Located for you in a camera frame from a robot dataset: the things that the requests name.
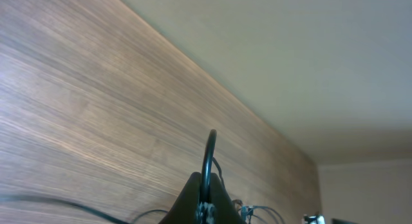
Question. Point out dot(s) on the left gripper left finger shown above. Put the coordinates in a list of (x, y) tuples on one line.
[(183, 210)]

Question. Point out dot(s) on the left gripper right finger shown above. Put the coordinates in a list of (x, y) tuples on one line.
[(225, 213)]

